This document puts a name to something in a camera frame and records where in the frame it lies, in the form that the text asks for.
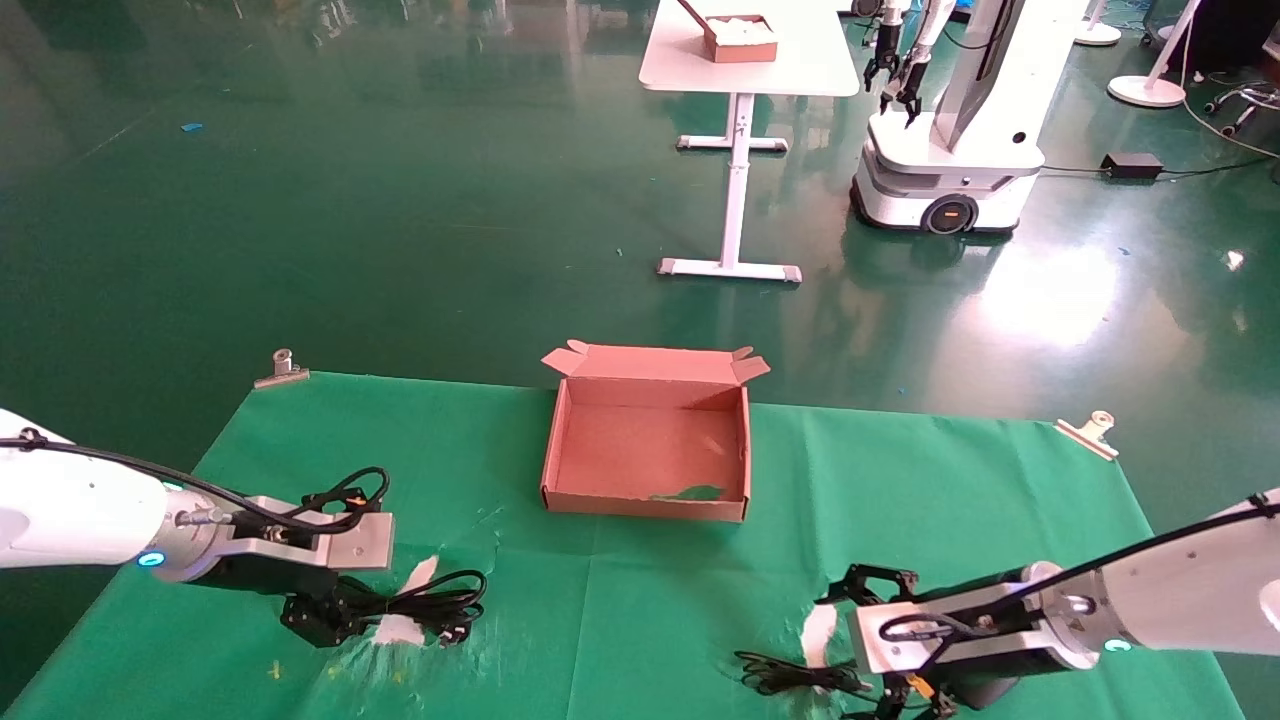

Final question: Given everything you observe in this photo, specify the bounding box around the black office chair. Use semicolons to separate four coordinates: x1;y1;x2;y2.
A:
1186;0;1280;140

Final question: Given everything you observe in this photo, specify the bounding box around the white wheeled robot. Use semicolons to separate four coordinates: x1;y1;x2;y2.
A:
850;0;1093;238

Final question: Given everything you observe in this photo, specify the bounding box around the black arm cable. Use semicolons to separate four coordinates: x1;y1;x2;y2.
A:
0;428;392;536
878;493;1280;706

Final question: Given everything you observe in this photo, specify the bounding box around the green tablecloth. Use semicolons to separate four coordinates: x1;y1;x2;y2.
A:
0;372;1246;720

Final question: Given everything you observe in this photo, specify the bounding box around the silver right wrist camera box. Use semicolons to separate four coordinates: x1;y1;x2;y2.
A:
848;575;1063;677

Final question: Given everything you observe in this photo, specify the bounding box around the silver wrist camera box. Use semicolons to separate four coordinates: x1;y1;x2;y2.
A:
232;497;395;573
848;575;1063;677

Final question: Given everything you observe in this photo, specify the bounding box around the brown cardboard box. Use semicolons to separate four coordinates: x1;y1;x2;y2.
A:
540;340;772;524

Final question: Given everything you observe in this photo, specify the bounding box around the black power cord bundle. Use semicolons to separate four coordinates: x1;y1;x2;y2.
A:
735;650;877;698
345;570;489;648

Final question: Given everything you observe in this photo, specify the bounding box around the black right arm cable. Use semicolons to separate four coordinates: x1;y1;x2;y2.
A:
878;493;1280;706

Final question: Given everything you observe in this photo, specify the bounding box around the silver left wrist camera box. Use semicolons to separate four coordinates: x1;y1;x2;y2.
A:
232;497;395;573

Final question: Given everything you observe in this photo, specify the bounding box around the black floor cable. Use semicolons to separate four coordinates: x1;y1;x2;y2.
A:
1040;155;1280;183

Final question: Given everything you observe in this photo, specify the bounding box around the white floor cable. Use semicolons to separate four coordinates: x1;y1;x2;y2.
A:
1180;95;1280;161

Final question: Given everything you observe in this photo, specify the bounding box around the white filling material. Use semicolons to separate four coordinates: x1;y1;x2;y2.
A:
708;15;776;43

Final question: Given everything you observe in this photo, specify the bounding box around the white pedestal table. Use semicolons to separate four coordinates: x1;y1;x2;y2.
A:
639;0;861;285

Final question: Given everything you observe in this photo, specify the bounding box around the black power adapter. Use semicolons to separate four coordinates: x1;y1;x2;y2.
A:
1101;152;1165;182

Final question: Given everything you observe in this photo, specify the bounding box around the white round stand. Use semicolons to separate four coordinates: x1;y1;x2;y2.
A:
1074;0;1124;47
1107;0;1203;109

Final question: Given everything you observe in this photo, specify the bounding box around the small cardboard box with lid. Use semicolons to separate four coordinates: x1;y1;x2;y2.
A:
676;0;779;64

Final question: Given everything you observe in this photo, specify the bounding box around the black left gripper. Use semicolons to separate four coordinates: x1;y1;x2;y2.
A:
208;486;373;648

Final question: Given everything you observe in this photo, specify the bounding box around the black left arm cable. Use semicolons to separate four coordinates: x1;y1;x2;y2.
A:
0;428;392;536

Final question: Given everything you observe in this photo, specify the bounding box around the metal table clip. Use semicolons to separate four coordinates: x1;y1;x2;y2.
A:
1056;410;1119;462
254;348;310;389

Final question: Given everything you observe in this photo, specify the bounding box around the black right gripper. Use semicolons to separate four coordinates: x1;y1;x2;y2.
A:
815;564;1053;720

